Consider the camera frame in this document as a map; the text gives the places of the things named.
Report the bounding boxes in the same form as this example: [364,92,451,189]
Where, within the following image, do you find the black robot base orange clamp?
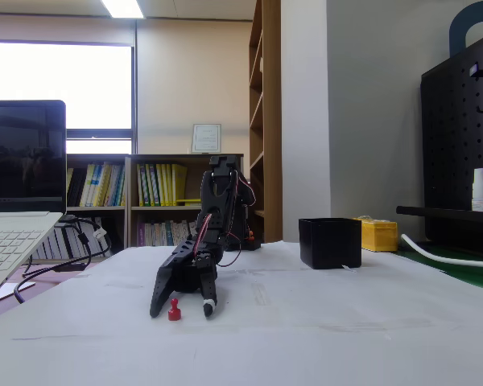
[225,224,263,253]

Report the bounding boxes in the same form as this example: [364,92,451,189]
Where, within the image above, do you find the black square container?
[298,217,362,270]

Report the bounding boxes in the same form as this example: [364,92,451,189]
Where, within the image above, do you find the yellow cardboard box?
[353,216,398,253]

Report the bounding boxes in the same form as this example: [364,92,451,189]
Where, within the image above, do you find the white paper sheet cover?
[0,240,483,386]

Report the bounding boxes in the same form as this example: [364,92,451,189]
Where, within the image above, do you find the wide low wooden bookcase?
[124,152,245,248]

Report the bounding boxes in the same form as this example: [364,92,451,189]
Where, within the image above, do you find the framed white certificate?
[191,123,222,155]

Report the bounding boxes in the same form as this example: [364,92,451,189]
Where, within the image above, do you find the narrow low wooden bookcase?
[66,154,130,258]

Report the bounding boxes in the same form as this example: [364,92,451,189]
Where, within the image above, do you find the white card under laptop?
[0,281,37,306]

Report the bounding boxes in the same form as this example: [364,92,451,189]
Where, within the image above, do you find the tall wooden bookshelf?
[248,0,283,244]

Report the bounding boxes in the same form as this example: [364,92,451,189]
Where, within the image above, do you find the white laptop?
[0,99,68,306]

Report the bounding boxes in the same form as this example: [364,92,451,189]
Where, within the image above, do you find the black pegboard shelf bar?
[396,205,483,221]

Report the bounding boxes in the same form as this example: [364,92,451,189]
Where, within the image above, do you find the green desk mat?
[390,248,483,293]

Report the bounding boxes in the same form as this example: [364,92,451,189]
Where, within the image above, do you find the ceiling light panel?
[100,0,146,19]

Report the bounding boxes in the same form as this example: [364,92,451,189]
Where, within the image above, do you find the black pegboard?
[420,27,483,258]

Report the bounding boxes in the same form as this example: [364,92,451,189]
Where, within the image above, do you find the white plastic bottle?
[471,167,483,212]

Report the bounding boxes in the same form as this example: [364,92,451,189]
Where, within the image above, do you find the teal arch shape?
[449,0,483,57]

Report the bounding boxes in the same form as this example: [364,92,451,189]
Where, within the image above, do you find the black laptop cables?
[14,215,113,305]

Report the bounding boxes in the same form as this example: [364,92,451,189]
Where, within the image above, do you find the window with dark frame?
[0,39,137,156]

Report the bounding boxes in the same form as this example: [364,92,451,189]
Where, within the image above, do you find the white power cable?
[400,233,483,271]

